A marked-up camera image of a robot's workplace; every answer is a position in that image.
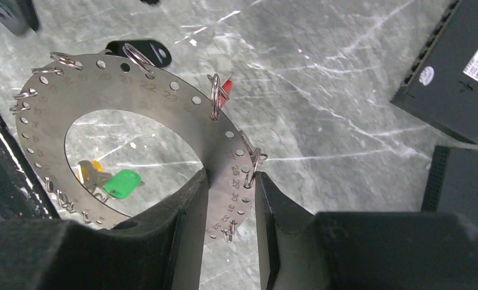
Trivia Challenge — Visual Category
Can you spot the red key tag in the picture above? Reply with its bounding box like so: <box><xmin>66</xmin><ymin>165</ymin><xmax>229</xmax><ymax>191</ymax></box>
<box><xmin>219</xmin><ymin>78</ymin><xmax>233</xmax><ymax>109</ymax></box>

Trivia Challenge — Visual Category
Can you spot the plain black box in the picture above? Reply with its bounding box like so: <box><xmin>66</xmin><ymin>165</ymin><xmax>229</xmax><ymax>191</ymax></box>
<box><xmin>421</xmin><ymin>146</ymin><xmax>478</xmax><ymax>228</ymax></box>

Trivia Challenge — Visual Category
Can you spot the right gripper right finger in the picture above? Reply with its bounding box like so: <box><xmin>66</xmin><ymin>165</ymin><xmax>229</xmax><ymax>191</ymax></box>
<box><xmin>255</xmin><ymin>172</ymin><xmax>478</xmax><ymax>289</ymax></box>

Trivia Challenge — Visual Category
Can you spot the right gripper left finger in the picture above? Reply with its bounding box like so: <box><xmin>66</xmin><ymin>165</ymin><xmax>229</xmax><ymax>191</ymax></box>
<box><xmin>0</xmin><ymin>170</ymin><xmax>209</xmax><ymax>289</ymax></box>

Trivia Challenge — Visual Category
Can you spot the green key tag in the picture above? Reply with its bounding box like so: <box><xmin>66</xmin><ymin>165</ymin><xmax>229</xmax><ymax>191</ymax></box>
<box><xmin>103</xmin><ymin>169</ymin><xmax>143</xmax><ymax>199</ymax></box>

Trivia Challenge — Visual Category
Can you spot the black box with white label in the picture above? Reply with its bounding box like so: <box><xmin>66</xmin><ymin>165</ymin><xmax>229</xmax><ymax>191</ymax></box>
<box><xmin>390</xmin><ymin>0</ymin><xmax>478</xmax><ymax>144</ymax></box>

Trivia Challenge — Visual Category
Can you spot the yellow key tag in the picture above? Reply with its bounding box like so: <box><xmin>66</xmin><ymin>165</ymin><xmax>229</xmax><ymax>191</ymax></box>
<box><xmin>76</xmin><ymin>160</ymin><xmax>101</xmax><ymax>185</ymax></box>

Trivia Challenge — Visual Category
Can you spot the black key tag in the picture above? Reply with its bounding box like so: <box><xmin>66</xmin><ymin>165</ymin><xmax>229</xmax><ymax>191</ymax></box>
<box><xmin>106</xmin><ymin>39</ymin><xmax>172</xmax><ymax>68</ymax></box>

